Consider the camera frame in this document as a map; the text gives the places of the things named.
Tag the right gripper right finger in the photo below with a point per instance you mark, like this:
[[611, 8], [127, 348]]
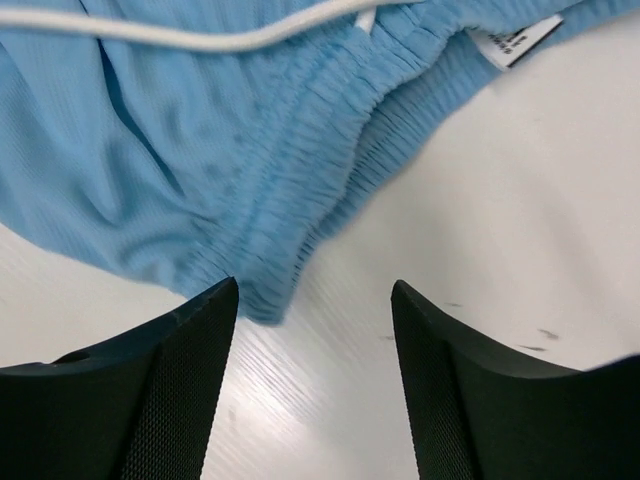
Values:
[[481, 410]]

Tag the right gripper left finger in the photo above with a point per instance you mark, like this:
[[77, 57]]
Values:
[[139, 405]]

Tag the light blue shorts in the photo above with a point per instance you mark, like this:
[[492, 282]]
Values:
[[179, 143]]

